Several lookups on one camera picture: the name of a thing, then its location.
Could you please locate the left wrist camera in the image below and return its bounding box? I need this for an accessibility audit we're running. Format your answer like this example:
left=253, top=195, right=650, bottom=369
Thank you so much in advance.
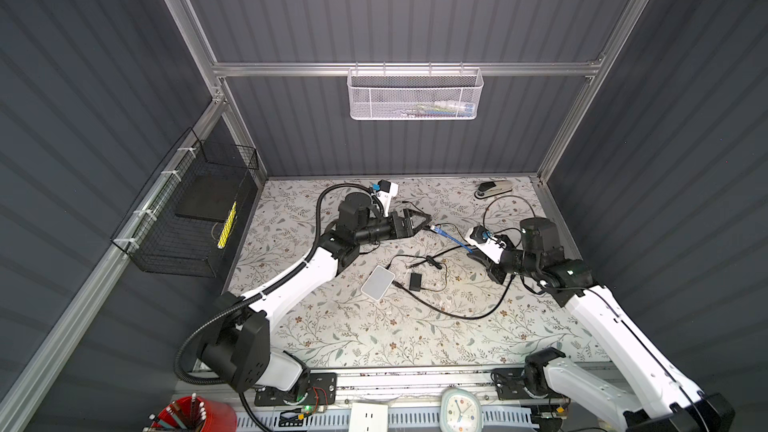
left=372, top=179, right=399, bottom=217

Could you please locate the white analog clock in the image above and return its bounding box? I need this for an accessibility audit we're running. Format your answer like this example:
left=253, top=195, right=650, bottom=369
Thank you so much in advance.
left=439, top=387, right=483, bottom=432

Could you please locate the red pencil cup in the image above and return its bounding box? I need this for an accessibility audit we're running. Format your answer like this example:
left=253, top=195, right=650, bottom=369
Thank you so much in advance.
left=143, top=393, right=238, bottom=432

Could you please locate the long black cable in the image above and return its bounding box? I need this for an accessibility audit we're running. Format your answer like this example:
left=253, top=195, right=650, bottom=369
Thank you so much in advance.
left=391, top=242, right=517, bottom=321

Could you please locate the blue ethernet cable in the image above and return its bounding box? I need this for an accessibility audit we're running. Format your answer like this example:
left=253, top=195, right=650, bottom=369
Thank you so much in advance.
left=428, top=224, right=478, bottom=253

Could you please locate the black power adapter with cable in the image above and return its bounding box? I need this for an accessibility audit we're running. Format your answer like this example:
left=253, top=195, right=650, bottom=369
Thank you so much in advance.
left=384, top=253, right=449, bottom=293

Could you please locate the black wire wall basket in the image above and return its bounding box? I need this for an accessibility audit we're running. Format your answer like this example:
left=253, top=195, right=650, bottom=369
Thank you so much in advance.
left=111, top=131, right=260, bottom=278

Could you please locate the floral patterned table mat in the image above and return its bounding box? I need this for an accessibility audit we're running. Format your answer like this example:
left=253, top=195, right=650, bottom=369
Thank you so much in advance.
left=199, top=176, right=610, bottom=372

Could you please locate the yellow marker in basket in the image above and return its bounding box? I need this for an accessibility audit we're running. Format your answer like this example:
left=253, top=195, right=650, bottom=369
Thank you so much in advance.
left=217, top=202, right=237, bottom=250

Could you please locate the white wall power socket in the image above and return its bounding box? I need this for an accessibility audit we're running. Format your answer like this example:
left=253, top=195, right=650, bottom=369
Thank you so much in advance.
left=348, top=402, right=389, bottom=432

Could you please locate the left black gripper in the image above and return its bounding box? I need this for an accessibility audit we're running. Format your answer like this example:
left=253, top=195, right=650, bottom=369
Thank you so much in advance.
left=353, top=209, right=429, bottom=248

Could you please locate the white wire mesh basket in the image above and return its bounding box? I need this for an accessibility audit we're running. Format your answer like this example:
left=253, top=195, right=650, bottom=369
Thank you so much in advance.
left=346, top=69, right=484, bottom=121

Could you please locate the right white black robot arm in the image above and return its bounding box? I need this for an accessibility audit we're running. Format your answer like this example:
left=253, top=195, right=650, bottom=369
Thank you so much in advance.
left=465, top=217, right=735, bottom=431

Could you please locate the black white stapler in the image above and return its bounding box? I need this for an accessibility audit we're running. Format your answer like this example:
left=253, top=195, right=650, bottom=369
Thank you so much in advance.
left=474, top=180, right=515, bottom=200

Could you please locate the white network switch box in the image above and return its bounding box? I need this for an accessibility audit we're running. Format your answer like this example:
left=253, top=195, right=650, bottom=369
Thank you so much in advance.
left=361, top=265, right=395, bottom=302

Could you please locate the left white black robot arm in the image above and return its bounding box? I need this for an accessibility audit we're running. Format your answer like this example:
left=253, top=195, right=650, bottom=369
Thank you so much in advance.
left=173, top=180, right=431, bottom=402

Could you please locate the black pad in basket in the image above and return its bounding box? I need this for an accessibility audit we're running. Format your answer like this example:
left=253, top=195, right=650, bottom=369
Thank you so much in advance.
left=174, top=175, right=240, bottom=223

